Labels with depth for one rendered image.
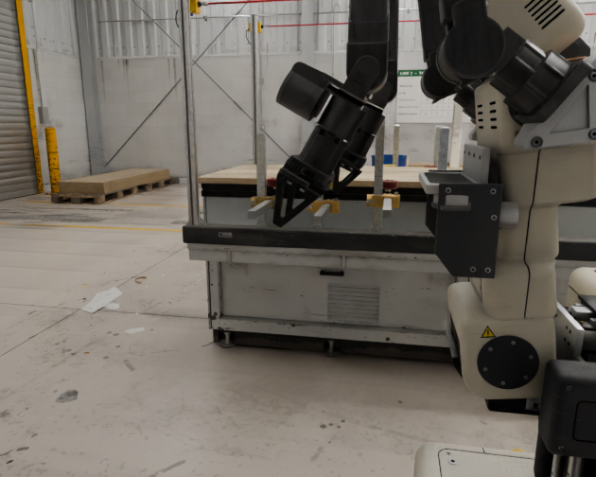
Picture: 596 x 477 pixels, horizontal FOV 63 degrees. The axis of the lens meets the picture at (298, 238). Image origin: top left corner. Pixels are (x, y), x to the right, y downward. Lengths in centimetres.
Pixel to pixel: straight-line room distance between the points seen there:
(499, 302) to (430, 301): 152
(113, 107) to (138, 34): 148
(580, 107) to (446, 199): 23
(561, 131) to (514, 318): 35
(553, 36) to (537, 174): 22
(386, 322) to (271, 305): 59
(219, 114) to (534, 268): 904
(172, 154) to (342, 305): 801
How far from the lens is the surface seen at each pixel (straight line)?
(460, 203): 84
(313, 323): 249
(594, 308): 108
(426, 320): 246
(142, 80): 1039
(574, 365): 94
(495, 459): 150
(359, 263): 213
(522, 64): 73
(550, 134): 75
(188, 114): 219
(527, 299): 93
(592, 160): 94
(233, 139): 965
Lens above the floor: 114
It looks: 13 degrees down
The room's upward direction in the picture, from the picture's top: straight up
